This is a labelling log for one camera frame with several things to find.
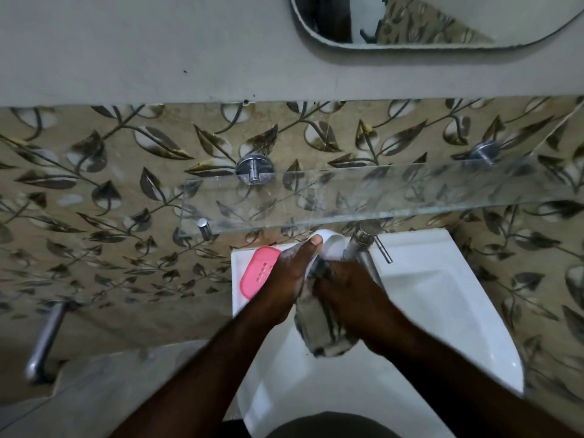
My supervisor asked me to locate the person's right hand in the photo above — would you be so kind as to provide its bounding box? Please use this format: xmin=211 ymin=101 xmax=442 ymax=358
xmin=313 ymin=260 xmax=413 ymax=357

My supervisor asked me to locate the person's left hand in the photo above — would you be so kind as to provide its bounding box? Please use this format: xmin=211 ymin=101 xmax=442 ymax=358
xmin=254 ymin=235 xmax=324 ymax=326

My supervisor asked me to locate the grey wet cloth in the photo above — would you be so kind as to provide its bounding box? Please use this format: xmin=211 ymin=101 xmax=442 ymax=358
xmin=294 ymin=229 xmax=361 ymax=359

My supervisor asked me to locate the person's left forearm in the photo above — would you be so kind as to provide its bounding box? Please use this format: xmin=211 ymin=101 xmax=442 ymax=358
xmin=109 ymin=310 xmax=293 ymax=438

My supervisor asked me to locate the person's right forearm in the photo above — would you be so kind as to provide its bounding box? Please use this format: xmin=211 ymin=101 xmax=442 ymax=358
xmin=374 ymin=321 xmax=582 ymax=438

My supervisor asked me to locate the pink soap dish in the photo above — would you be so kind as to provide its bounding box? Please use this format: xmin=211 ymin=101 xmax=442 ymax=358
xmin=240 ymin=245 xmax=283 ymax=299

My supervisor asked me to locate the chrome faucet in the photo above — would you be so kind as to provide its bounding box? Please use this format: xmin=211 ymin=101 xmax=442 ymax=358
xmin=343 ymin=220 xmax=394 ymax=288

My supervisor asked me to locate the white ceramic sink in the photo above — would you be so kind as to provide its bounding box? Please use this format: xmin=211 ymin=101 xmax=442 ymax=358
xmin=230 ymin=228 xmax=524 ymax=438

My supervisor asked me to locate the person's dark shirt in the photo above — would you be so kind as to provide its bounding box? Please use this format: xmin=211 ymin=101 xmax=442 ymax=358
xmin=274 ymin=411 xmax=402 ymax=438

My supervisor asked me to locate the chrome pipe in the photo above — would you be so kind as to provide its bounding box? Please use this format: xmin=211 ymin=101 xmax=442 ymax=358
xmin=25 ymin=302 xmax=69 ymax=384

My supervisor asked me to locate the glass wall shelf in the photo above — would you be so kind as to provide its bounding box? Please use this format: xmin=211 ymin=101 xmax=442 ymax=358
xmin=179 ymin=152 xmax=584 ymax=236

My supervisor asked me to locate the chrome shelf bracket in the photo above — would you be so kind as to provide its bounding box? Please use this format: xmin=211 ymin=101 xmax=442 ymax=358
xmin=466 ymin=141 xmax=502 ymax=166
xmin=235 ymin=154 xmax=275 ymax=186

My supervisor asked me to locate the wall mirror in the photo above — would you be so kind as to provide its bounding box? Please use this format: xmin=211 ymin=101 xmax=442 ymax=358
xmin=289 ymin=0 xmax=584 ymax=50

